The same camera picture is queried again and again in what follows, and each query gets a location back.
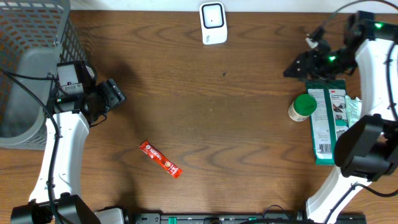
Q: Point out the red stick sachet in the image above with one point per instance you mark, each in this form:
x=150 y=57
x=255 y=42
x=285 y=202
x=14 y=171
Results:
x=159 y=158

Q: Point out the green-lid jar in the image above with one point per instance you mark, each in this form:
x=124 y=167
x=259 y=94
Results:
x=302 y=107

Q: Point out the green 3M package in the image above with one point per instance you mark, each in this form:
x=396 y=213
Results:
x=329 y=120

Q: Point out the grey plastic mesh basket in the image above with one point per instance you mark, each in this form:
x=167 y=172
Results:
x=35 y=37

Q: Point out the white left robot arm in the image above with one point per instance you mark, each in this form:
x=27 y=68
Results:
x=57 y=193

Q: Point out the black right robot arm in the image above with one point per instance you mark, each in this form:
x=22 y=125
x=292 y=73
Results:
x=362 y=153

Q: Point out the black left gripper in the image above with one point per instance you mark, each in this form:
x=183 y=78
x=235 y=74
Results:
x=112 y=94

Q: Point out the white barcode scanner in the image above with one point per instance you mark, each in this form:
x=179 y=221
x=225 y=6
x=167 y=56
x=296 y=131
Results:
x=213 y=23

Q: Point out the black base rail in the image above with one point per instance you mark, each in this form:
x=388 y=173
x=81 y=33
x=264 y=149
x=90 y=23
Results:
x=217 y=218

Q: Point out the light green crinkled pouch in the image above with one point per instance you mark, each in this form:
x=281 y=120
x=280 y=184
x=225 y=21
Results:
x=353 y=110

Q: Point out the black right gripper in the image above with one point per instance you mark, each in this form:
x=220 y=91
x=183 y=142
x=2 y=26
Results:
x=306 y=68

